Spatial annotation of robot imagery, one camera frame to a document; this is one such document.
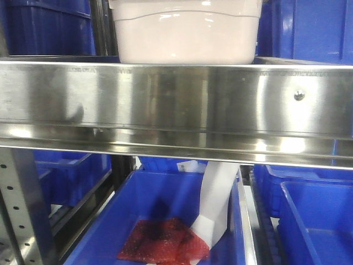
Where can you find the blue centre lower bin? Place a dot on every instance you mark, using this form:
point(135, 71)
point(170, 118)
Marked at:
point(155, 196)

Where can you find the blue left lower bin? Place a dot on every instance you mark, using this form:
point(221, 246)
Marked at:
point(66, 177)

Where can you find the shelf rail screw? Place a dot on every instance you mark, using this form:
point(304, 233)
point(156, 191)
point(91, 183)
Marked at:
point(299, 95)

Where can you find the blue rear lower bin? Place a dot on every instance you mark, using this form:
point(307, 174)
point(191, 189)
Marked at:
point(270, 177)

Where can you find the blue upper right bin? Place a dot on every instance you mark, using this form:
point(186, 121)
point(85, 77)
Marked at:
point(306, 30)

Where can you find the stainless steel shelf rail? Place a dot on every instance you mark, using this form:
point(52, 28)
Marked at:
point(239, 113)

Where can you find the blue right lower bin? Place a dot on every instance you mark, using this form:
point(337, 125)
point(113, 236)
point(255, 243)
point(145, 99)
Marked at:
point(315, 224)

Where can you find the white plastic storage bin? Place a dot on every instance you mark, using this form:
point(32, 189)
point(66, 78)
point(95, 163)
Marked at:
point(186, 32)

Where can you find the blue bin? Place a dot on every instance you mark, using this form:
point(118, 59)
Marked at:
point(306, 30)
point(47, 27)
point(315, 224)
point(270, 177)
point(66, 177)
point(155, 196)

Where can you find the blue upper left bin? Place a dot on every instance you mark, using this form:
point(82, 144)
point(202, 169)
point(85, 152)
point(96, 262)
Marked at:
point(47, 27)

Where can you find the white paper sheet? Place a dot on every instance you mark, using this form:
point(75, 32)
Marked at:
point(217, 183)

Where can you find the perforated metal shelf upright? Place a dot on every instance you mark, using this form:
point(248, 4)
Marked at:
point(26, 218)

